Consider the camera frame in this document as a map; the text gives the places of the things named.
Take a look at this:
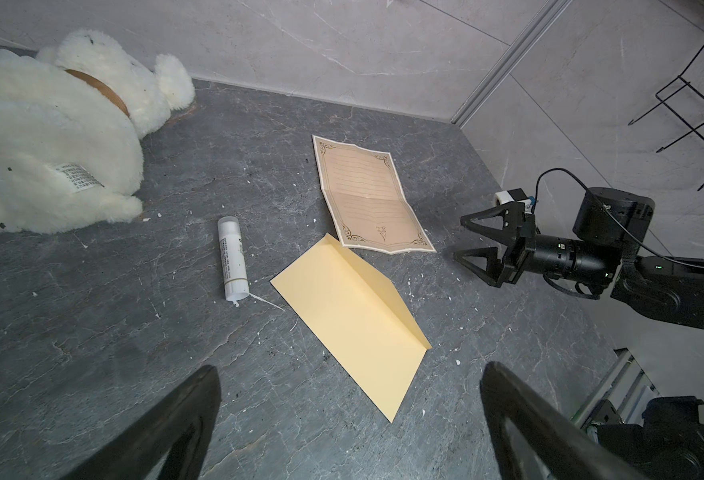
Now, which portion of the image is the black wire hook rack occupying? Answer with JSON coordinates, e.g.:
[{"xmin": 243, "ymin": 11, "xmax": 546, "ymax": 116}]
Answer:
[{"xmin": 626, "ymin": 5, "xmax": 704, "ymax": 220}]

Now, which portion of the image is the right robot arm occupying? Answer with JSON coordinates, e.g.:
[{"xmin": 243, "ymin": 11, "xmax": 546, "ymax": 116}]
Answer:
[{"xmin": 454, "ymin": 187, "xmax": 704, "ymax": 479}]

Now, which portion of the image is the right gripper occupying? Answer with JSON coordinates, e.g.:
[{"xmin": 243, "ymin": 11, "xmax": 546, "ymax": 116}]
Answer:
[{"xmin": 453, "ymin": 202, "xmax": 619, "ymax": 297}]

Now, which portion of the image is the white glue stick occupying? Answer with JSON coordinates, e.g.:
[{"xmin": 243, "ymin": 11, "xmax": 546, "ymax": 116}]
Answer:
[{"xmin": 217, "ymin": 216, "xmax": 250, "ymax": 304}]

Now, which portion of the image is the white teddy bear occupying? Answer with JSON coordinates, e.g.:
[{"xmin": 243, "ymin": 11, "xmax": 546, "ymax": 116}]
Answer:
[{"xmin": 0, "ymin": 29, "xmax": 195, "ymax": 234}]

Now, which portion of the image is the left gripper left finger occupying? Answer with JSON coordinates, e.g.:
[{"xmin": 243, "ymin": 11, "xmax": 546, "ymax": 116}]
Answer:
[{"xmin": 64, "ymin": 365, "xmax": 222, "ymax": 479}]

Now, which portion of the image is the yellow envelope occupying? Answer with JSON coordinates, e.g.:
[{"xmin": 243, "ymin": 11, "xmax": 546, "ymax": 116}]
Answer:
[{"xmin": 271, "ymin": 235, "xmax": 432, "ymax": 422}]

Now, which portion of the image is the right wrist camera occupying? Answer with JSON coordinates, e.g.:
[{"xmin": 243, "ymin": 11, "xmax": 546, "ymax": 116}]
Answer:
[{"xmin": 495, "ymin": 188, "xmax": 536, "ymax": 213}]

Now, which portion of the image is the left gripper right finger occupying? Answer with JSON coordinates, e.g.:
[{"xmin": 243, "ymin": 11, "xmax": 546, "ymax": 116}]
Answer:
[{"xmin": 480, "ymin": 361, "xmax": 644, "ymax": 479}]

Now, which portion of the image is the beige letter paper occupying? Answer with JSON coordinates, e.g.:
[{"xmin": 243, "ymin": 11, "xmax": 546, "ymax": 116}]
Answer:
[{"xmin": 312, "ymin": 135, "xmax": 436, "ymax": 255}]

